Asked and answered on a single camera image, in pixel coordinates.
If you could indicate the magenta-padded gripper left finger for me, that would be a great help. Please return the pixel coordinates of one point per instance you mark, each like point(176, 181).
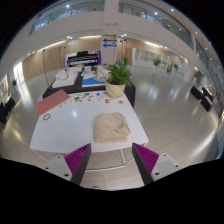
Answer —
point(77, 159)

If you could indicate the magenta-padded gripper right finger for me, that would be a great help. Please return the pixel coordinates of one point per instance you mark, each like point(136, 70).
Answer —
point(147, 159)

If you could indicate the beige knitted towel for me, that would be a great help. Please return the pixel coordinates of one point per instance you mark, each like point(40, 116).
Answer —
point(110, 128)

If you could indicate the red flat mat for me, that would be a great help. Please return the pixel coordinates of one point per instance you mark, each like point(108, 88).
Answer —
point(52, 101)

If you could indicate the white sheet of colourful stickers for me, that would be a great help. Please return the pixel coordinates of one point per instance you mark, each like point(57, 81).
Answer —
point(88, 97)

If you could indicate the black low table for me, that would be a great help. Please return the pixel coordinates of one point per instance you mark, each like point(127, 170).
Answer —
point(78, 88)

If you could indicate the potted plant in striped pot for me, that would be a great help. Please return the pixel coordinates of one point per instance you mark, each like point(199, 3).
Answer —
point(115, 89)

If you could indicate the blue flat mat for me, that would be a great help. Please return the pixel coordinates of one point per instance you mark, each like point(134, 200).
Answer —
point(91, 81)

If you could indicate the white board with white model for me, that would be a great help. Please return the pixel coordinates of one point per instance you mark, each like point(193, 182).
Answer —
point(65, 78)

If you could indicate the group of black chairs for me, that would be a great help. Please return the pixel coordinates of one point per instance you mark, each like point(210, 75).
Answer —
point(5, 108)
point(201, 96)

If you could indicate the tall black microphone stand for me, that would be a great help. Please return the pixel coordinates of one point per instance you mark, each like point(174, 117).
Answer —
point(45, 70)

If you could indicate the small green floor plant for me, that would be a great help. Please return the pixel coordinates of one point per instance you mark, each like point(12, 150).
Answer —
point(14, 82)

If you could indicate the black piano with purple backdrop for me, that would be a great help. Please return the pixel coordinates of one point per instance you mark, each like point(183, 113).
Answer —
point(83, 59)

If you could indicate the white pillar with arrow signs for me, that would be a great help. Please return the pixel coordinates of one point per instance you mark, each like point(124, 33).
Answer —
point(109, 50)

